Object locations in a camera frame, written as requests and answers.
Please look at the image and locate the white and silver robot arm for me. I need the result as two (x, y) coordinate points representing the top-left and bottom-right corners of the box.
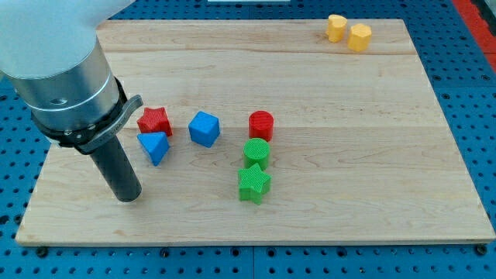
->
(1, 0), (140, 154)

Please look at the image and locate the yellow hexagon block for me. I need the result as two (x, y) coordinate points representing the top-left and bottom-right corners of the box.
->
(347, 23), (372, 52)

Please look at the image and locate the light wooden board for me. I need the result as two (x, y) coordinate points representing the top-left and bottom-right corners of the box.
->
(16, 19), (495, 247)

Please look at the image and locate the green cylinder block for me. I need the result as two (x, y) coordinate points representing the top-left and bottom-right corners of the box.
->
(243, 138), (270, 171)

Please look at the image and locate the red cylinder block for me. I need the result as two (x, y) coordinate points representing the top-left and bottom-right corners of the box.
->
(249, 110), (274, 142)

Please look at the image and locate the green star block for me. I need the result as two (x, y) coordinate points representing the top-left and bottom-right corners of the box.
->
(238, 164), (271, 205)

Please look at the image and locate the blue cube block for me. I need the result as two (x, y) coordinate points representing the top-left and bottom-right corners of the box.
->
(188, 111), (220, 148)

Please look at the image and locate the blue triangle block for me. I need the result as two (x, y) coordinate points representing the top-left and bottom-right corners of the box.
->
(137, 132), (170, 167)

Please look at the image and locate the red star block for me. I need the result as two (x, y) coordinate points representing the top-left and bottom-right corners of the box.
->
(136, 107), (173, 136)

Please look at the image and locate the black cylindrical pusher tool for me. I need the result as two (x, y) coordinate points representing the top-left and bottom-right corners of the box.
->
(90, 136), (142, 202)

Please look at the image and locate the yellow heart block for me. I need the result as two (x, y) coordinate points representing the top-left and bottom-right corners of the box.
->
(325, 14), (348, 43)

